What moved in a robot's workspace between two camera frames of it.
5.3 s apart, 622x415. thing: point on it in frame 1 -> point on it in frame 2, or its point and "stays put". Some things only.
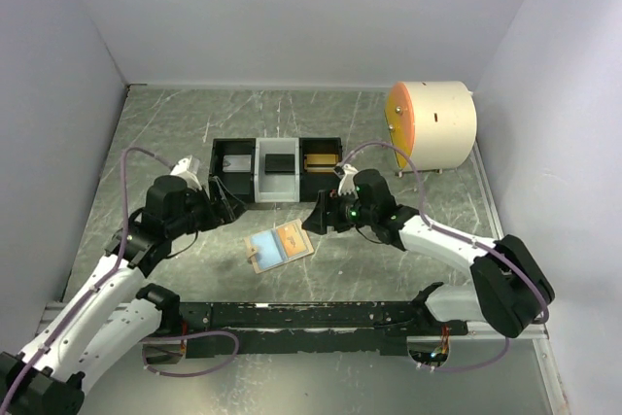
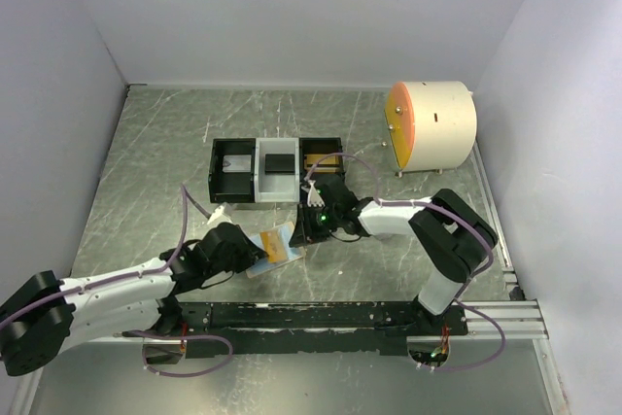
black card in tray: (280, 164) stays put
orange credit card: (293, 240) -> (274, 246)
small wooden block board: (279, 247) stays put
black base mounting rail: (296, 328) stays put
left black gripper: (227, 207) -> (251, 253)
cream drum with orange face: (434, 121) stays put
